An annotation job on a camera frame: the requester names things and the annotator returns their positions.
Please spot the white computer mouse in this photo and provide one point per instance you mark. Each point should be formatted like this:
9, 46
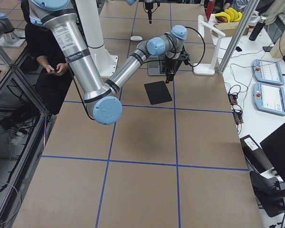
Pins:
136, 38

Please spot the brown cardboard box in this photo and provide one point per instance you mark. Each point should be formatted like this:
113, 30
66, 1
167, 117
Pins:
228, 28

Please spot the orange black circuit board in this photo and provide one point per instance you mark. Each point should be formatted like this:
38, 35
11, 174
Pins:
236, 109

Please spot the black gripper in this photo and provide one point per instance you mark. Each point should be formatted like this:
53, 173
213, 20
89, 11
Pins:
149, 9
169, 64

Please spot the person in black clothes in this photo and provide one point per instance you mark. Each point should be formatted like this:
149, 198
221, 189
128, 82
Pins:
54, 80

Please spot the yellow bananas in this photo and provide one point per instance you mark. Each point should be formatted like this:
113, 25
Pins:
228, 15

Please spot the aluminium frame post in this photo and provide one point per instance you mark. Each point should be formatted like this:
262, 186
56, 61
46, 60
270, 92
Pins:
250, 8

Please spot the blue teach pendant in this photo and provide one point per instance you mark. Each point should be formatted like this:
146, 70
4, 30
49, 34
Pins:
268, 72
269, 98

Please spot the far blue teach pendant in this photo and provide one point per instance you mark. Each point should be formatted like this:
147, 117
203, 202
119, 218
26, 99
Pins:
268, 72

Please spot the near blue teach pendant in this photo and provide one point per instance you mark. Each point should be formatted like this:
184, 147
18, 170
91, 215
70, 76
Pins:
269, 98

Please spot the black monitor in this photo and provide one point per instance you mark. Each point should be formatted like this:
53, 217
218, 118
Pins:
274, 148

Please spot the grey laptop computer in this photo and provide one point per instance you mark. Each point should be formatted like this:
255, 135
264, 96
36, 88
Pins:
156, 65

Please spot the black water bottle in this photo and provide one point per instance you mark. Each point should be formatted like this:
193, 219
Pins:
257, 29

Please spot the black mouse pad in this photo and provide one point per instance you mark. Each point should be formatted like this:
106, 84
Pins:
157, 92

